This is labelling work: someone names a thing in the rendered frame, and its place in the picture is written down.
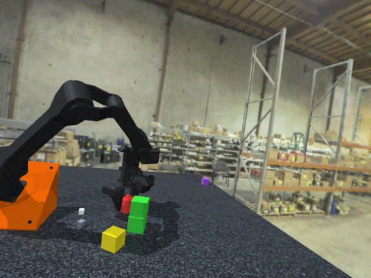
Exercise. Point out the yellow block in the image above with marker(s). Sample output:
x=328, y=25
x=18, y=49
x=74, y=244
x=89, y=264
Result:
x=113, y=239

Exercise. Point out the small purple block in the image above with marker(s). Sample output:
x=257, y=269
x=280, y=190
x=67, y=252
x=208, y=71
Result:
x=205, y=181

